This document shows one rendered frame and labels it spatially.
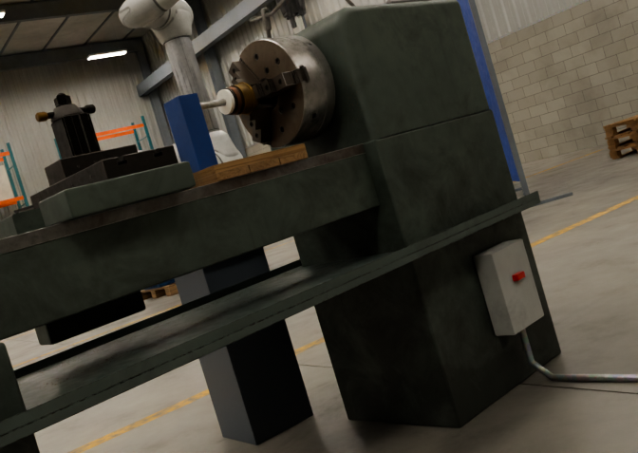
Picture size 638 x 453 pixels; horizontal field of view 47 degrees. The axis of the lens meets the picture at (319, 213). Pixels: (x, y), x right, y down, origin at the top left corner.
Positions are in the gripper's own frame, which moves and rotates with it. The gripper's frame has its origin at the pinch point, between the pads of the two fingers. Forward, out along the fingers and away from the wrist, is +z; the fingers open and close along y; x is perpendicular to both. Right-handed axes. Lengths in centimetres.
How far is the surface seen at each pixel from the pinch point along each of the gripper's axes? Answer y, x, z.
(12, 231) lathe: 109, 1, 41
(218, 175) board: 69, 30, 42
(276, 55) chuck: 31.7, 20.9, 13.3
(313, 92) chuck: 28.0, 27.1, 26.4
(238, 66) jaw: 35.0, 7.4, 11.9
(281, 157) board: 48, 30, 42
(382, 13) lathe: -1.6, 34.0, 8.1
